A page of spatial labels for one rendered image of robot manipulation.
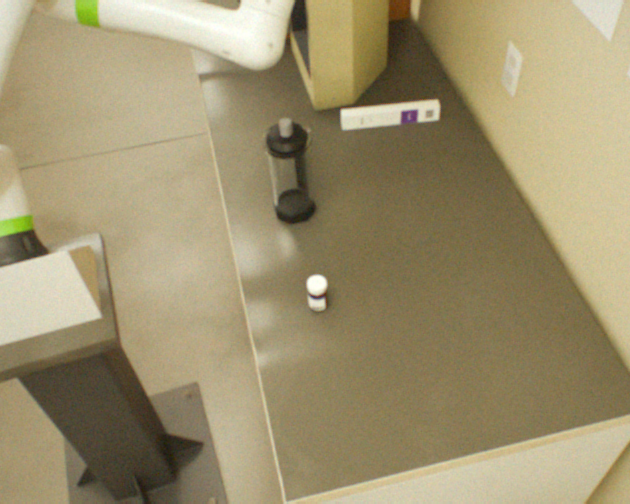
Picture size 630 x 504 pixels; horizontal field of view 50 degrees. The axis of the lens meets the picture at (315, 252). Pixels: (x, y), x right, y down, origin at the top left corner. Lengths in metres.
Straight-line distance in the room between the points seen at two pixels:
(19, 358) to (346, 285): 0.71
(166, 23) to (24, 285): 0.58
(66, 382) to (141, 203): 1.52
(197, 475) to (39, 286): 1.08
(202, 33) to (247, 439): 1.42
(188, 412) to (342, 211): 1.08
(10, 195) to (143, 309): 1.33
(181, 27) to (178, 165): 1.87
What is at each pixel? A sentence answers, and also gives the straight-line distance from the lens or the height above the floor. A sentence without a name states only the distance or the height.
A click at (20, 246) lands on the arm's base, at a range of 1.47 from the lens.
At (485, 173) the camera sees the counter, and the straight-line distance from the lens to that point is 1.74.
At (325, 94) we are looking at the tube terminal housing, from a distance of 1.88.
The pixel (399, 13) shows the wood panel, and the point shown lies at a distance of 2.26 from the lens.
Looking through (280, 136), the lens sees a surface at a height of 1.18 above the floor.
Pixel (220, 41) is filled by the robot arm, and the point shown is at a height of 1.38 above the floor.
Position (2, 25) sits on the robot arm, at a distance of 1.33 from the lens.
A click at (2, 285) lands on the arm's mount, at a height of 1.12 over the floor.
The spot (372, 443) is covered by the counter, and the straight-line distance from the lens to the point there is 1.29.
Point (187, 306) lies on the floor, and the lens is 2.68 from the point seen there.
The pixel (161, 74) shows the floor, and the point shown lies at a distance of 3.83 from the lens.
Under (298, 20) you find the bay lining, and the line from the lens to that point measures 2.07.
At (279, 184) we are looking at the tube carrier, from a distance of 1.52.
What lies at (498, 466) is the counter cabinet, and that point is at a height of 0.86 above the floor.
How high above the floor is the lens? 2.12
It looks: 50 degrees down
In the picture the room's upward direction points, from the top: 5 degrees counter-clockwise
